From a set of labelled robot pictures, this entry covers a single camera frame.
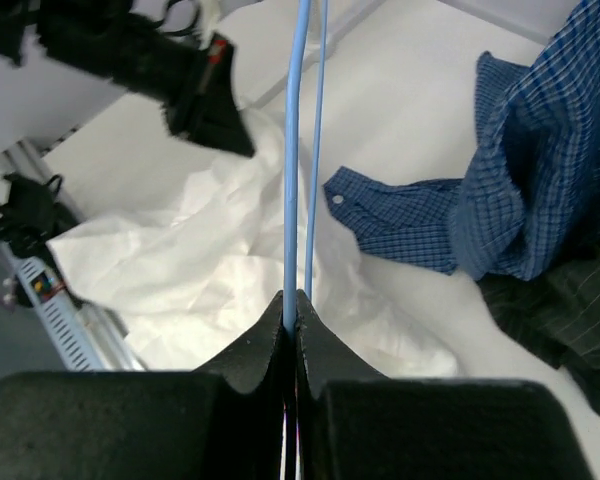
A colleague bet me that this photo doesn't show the blue checked shirt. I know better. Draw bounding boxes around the blue checked shirt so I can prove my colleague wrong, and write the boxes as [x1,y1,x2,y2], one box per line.
[324,1,600,280]

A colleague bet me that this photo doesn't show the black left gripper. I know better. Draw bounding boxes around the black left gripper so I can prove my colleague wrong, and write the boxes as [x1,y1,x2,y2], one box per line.
[114,33,255,158]

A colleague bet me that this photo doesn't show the white shirt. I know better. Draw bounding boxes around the white shirt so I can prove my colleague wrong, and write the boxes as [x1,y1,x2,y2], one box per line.
[45,111,460,377]

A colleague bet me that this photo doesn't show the black shirt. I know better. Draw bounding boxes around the black shirt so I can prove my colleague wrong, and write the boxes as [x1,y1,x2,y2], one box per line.
[478,242,600,416]

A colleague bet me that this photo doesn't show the light blue hanger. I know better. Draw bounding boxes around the light blue hanger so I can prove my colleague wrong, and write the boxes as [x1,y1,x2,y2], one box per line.
[282,0,329,338]

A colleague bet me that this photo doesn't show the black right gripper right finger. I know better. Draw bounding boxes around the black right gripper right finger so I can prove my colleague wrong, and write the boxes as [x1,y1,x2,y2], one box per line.
[295,293,591,480]

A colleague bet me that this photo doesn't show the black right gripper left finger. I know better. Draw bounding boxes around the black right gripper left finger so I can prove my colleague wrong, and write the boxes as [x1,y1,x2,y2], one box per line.
[0,296,284,479]

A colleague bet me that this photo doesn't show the white clothes rack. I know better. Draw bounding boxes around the white clothes rack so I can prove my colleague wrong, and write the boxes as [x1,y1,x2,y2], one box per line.
[237,1,382,107]

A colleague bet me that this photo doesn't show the perforated cable duct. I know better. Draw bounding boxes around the perforated cable duct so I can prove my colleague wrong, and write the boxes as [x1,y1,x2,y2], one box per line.
[9,255,106,372]

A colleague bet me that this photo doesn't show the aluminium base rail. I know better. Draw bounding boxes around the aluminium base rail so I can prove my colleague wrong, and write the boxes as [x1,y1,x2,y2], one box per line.
[0,139,146,371]

